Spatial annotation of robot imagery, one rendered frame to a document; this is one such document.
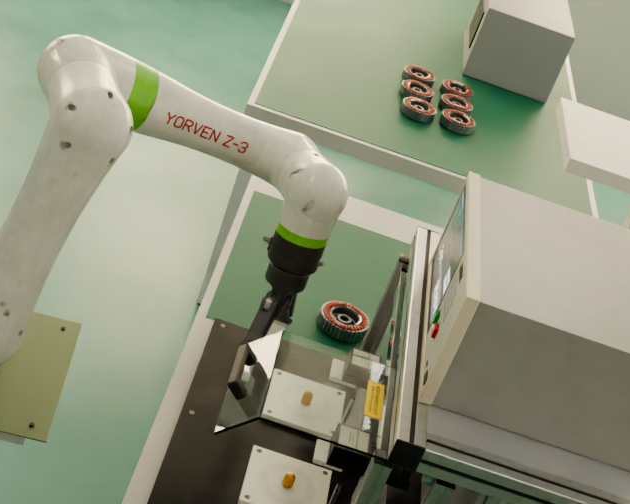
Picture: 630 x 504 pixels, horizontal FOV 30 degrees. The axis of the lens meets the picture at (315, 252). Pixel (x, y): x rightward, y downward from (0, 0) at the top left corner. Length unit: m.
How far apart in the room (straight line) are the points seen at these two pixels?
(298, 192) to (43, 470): 1.40
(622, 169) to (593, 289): 0.86
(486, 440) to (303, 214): 0.49
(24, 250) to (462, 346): 0.69
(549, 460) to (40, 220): 0.86
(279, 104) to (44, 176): 1.79
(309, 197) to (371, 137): 1.56
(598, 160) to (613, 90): 4.08
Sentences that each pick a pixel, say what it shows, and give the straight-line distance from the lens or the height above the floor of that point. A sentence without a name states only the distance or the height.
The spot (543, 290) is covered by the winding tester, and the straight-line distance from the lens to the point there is 1.87.
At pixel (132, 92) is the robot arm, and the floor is 1.34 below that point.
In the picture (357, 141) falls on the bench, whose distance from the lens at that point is 3.50.
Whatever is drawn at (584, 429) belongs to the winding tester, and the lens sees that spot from 1.90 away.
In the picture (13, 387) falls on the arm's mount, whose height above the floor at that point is 0.75.
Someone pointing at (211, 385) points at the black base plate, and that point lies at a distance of 2.30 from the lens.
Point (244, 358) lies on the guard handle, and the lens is 1.89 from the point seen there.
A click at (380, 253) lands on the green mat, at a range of 2.96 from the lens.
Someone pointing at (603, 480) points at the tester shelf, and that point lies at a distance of 1.90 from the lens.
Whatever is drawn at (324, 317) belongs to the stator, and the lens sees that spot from 2.58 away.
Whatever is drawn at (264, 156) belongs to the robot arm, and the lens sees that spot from 2.08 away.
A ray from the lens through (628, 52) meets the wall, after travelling 6.77.
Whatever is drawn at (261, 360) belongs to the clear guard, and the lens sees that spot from 1.93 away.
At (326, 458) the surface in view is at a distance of 2.06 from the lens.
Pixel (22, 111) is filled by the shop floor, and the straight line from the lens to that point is 4.75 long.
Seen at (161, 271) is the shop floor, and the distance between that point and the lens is 4.00.
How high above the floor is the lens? 2.16
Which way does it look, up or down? 30 degrees down
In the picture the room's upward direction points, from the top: 20 degrees clockwise
